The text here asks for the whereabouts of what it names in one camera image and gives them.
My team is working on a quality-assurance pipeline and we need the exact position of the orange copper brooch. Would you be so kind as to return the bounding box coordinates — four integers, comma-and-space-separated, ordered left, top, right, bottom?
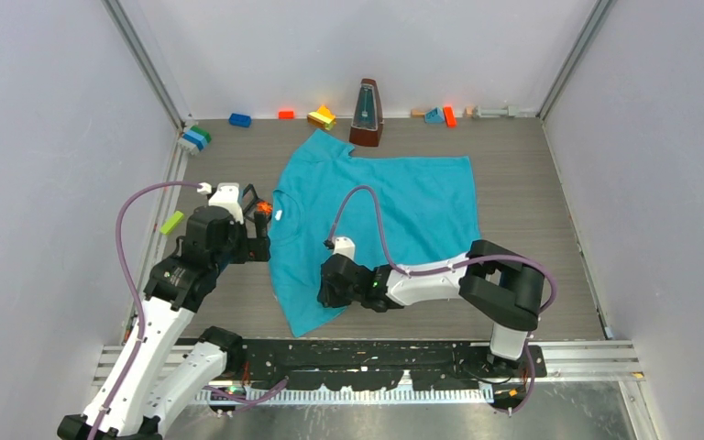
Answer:
256, 201, 273, 216

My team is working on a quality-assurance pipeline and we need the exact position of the turquoise t-shirt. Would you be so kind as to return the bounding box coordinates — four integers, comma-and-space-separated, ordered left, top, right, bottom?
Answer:
269, 130, 481, 336

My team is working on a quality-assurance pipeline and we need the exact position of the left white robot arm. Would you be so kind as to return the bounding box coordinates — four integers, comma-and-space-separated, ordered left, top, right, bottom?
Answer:
57, 202, 271, 439

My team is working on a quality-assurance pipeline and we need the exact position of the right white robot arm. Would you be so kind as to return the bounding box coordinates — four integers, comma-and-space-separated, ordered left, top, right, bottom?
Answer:
318, 237, 551, 377

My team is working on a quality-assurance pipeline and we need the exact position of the lime green block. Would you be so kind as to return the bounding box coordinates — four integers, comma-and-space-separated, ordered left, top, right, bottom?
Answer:
159, 211, 185, 236

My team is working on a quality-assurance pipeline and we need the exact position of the open black empty box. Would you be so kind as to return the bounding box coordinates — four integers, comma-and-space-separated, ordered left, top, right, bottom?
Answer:
240, 183, 263, 215

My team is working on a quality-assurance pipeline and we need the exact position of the blue green white block stack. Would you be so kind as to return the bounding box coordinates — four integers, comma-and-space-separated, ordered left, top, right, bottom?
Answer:
177, 126, 212, 155

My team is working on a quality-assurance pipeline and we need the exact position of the blue toy brick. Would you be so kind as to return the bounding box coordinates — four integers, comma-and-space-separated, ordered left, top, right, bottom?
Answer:
228, 113, 252, 128

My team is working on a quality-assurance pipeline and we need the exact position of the yellow green block stack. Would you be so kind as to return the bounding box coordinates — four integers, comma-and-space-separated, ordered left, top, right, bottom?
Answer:
307, 104, 336, 131

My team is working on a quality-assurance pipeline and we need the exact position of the brown wooden metronome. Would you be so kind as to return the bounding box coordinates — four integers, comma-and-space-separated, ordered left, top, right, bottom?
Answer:
349, 78, 383, 148

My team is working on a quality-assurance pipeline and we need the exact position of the blue triangular block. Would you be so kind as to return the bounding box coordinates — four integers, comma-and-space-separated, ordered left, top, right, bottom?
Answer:
423, 107, 445, 124

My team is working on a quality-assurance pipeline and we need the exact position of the orange red upright block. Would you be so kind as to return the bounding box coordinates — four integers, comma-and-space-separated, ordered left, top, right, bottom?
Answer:
442, 105, 457, 127

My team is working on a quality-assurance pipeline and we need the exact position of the grey metal clamp piece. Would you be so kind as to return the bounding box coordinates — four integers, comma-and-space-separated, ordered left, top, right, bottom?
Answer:
471, 105, 520, 119

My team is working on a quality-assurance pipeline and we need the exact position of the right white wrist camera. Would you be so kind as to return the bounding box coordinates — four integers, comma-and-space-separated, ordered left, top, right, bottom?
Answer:
324, 236, 356, 260

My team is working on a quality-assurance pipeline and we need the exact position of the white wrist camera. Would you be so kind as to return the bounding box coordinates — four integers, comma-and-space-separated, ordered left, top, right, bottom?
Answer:
324, 236, 356, 260
196, 182, 244, 224

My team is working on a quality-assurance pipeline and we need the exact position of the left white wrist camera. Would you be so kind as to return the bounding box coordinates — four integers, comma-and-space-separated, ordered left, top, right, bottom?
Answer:
196, 182, 244, 224

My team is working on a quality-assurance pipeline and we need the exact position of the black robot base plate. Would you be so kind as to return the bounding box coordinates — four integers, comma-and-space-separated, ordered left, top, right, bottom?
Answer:
222, 338, 546, 411

